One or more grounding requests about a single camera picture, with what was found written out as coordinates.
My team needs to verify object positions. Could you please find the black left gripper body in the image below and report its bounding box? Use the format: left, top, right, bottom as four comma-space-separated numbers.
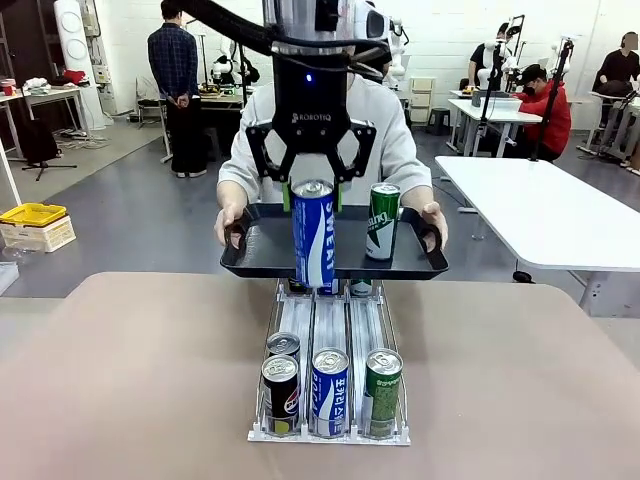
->
271, 44, 352, 175

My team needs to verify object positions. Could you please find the green Chilsung cider can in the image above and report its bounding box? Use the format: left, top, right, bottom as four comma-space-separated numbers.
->
365, 348, 404, 440
365, 183, 402, 261

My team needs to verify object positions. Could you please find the black plastic serving tray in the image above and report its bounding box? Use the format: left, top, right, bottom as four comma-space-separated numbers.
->
219, 202, 450, 282

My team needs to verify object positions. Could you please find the person's left forearm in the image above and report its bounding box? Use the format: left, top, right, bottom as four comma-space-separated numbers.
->
401, 181, 435, 208

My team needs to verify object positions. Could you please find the person's right forearm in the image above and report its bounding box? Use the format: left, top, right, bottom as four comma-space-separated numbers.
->
218, 178, 250, 209

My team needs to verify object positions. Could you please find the person in grey sweatshirt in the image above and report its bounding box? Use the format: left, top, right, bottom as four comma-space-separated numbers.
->
217, 43, 434, 211

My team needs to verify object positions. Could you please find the seated person in black-white top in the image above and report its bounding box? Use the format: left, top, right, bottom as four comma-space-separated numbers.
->
211, 54, 262, 87

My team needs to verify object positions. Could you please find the seated person in black top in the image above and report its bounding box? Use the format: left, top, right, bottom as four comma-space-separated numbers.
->
468, 23, 511, 91

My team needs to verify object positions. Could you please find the person in red jacket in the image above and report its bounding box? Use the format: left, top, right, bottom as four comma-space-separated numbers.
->
516, 63, 573, 163

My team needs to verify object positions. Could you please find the person's right hand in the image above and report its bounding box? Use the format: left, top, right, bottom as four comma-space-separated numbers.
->
213, 202, 250, 248

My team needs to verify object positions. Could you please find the person's left hand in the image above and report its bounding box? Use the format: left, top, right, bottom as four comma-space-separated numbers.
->
419, 201, 450, 251

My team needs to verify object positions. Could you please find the white drawer unit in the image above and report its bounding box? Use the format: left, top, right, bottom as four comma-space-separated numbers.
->
409, 76, 437, 109

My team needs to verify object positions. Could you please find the dark round stool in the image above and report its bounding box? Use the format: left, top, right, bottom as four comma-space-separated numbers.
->
426, 106, 454, 137

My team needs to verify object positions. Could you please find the man in dark plaid shirt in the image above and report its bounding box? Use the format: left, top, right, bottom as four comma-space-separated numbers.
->
147, 0, 210, 179

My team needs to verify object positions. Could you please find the white background work table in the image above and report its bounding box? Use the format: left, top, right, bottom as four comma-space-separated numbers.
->
447, 96, 545, 157

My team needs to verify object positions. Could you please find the clear acrylic can rack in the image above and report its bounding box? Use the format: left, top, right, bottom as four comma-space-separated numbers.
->
247, 277, 413, 446

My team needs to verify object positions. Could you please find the large white table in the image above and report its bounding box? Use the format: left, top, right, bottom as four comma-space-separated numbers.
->
433, 154, 640, 317

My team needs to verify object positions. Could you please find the tall white air conditioner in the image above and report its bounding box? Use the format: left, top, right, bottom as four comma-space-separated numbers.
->
53, 0, 107, 129

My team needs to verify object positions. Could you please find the white side table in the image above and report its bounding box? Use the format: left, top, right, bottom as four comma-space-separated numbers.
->
0, 84, 92, 161

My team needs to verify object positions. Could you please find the black tripod stand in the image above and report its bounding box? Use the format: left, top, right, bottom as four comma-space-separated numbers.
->
8, 47, 79, 182

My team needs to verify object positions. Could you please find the white plastic crate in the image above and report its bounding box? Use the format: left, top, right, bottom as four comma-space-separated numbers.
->
0, 215, 78, 254

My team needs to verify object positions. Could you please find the yellow plastic crate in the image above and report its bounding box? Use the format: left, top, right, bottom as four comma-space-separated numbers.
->
0, 202, 68, 229

